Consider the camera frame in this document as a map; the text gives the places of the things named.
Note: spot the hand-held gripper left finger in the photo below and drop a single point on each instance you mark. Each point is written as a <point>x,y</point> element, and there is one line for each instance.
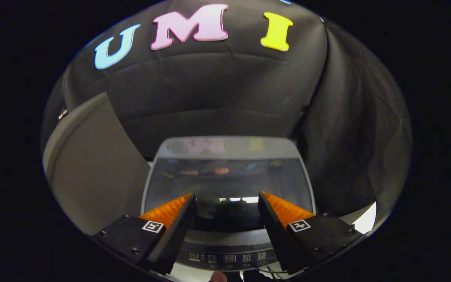
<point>174,235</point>

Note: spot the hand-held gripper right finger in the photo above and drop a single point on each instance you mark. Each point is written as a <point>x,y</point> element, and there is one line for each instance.
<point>278,235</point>

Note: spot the grey washing machine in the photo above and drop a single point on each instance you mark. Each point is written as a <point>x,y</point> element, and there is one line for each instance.
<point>229,147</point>

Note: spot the white panel with black marks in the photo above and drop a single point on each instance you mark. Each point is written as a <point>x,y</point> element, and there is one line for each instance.
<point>366,219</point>

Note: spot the black backdrop cloth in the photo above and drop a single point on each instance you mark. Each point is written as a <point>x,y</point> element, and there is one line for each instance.
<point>210,90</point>

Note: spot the silver clip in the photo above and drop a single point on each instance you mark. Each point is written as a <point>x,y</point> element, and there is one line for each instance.
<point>63,114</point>

